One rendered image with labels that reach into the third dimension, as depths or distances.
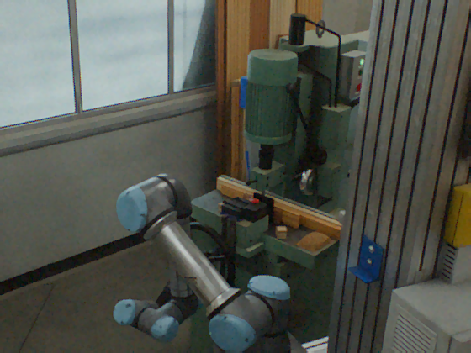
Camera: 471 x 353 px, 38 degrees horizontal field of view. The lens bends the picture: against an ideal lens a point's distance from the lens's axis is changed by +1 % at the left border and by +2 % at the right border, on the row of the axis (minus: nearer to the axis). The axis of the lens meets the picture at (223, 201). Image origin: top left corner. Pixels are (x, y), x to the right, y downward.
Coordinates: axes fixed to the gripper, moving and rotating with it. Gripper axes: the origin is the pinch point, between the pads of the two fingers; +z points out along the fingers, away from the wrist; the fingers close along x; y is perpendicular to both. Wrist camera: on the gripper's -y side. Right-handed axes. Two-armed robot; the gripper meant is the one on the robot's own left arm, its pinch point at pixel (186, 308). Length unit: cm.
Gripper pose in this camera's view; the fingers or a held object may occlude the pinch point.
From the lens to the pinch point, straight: 236.1
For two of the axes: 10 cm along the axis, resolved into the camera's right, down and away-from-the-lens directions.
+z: 4.9, 1.6, 8.6
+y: -3.1, 9.5, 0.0
